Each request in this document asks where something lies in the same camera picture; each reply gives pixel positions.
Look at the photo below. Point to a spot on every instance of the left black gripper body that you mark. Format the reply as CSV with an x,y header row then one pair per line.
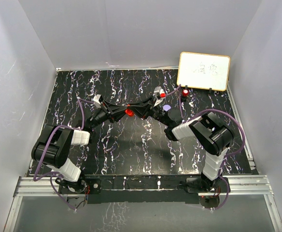
x,y
101,116

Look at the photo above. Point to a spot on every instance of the red emergency stop button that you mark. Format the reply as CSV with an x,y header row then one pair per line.
x,y
185,94

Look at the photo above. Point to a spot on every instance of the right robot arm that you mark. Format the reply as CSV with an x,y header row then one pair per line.
x,y
212,133

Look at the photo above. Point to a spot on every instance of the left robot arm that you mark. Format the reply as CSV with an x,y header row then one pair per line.
x,y
53,145

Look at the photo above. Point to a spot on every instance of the white board with frame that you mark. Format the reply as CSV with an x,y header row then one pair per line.
x,y
203,71

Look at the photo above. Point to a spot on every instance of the purple earbud charging case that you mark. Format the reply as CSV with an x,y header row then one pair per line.
x,y
166,107

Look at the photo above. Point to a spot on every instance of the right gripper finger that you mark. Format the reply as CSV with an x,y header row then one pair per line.
x,y
140,112
147,103

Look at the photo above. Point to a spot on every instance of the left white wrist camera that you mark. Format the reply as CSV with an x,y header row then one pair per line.
x,y
97,100

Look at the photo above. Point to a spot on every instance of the aluminium frame rail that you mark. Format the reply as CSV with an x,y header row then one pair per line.
x,y
239,185

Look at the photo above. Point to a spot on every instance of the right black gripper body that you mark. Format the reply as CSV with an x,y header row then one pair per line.
x,y
158,114

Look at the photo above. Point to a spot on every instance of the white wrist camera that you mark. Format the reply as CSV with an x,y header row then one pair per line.
x,y
159,95
97,100

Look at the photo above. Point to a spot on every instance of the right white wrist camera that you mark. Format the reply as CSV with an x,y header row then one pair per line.
x,y
159,95

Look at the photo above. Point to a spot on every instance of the red round disc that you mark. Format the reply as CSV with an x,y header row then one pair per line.
x,y
129,112

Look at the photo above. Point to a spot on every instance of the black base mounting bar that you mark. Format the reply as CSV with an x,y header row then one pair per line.
x,y
156,188

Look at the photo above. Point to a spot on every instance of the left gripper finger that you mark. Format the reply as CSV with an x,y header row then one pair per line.
x,y
116,116
113,108

